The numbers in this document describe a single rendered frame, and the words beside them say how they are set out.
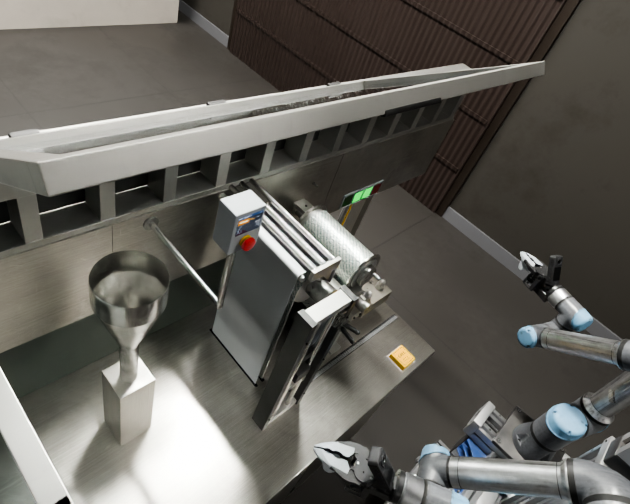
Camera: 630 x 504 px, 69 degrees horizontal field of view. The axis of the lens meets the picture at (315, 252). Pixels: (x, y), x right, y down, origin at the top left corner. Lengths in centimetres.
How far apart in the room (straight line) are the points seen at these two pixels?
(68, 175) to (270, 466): 114
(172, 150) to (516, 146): 350
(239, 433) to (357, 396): 42
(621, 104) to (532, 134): 57
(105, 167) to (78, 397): 110
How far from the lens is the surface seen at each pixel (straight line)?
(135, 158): 47
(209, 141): 51
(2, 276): 112
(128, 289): 103
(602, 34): 363
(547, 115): 375
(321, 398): 157
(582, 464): 124
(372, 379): 168
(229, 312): 145
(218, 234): 85
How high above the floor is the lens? 223
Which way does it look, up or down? 42 degrees down
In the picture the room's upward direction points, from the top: 23 degrees clockwise
